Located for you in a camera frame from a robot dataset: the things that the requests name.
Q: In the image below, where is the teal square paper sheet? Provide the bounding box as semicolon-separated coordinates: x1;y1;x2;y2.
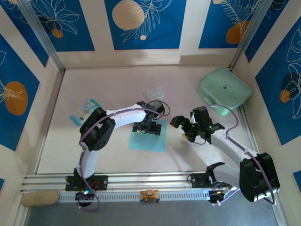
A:
128;118;168;153

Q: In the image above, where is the clear plastic packet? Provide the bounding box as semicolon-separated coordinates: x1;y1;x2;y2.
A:
143;86;165;102

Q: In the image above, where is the mint green zip pouch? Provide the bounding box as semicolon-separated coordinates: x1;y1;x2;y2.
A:
196;67;253;116

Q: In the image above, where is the blue wet wipes packet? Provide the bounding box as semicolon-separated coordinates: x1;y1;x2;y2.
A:
69;98;102;128

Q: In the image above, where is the beige foam roll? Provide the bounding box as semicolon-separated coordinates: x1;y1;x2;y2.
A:
20;190;60;208

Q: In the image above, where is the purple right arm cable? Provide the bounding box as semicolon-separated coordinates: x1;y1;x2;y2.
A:
204;105;277;206

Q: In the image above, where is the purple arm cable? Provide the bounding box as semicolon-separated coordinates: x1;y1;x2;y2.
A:
77;100;171;211
204;105;277;206

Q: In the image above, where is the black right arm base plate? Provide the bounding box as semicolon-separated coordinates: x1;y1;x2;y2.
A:
190;173;226;189

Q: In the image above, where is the aluminium side rail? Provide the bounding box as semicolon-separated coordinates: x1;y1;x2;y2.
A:
237;105;261;157

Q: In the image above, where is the aluminium mounting rail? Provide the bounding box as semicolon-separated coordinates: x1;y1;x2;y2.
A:
20;170;243;195

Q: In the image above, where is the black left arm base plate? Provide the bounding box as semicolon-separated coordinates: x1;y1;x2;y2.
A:
65;174;109;191

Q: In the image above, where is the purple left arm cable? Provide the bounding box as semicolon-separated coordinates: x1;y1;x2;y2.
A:
77;100;171;211

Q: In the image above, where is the aluminium corner post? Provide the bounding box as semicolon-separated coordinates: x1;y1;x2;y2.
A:
17;0;65;73
229;0;275;71

